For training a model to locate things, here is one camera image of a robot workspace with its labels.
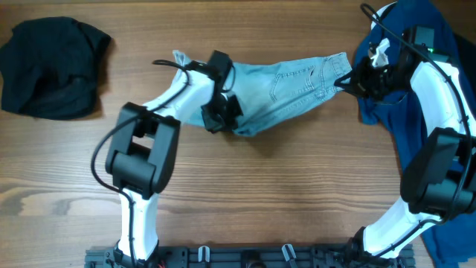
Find light blue denim shorts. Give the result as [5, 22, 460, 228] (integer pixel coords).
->
[173, 50, 353, 138]

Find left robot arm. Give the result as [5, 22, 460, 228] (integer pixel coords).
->
[105, 51, 242, 267]

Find dark blue t-shirt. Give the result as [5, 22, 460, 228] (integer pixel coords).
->
[353, 0, 476, 268]

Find black garment at right edge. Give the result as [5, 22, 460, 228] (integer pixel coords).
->
[454, 33, 476, 98]

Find black crumpled garment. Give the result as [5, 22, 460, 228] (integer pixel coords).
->
[1, 16, 112, 120]

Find left black cable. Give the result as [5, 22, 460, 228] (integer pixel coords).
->
[90, 58, 190, 268]

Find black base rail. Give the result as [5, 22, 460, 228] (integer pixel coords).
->
[84, 243, 416, 268]

